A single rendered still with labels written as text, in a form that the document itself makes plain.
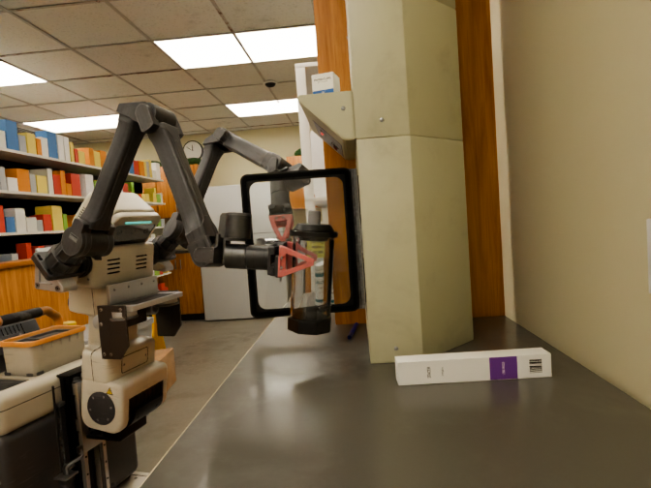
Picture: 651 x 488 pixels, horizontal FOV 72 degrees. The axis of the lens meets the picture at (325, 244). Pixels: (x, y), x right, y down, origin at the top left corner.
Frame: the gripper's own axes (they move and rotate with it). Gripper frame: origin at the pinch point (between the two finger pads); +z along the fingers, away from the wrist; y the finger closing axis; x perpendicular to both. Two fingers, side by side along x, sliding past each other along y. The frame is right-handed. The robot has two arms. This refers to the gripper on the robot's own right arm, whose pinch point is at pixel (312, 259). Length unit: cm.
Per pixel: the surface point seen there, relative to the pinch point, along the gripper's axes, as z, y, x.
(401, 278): 19.4, -6.8, 2.3
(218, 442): -9.0, -38.8, 22.4
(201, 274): -193, 478, 85
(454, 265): 32.3, 2.9, 0.3
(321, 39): -3, 32, -59
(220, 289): -167, 478, 105
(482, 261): 46, 30, 2
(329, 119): 3.3, -6.0, -29.9
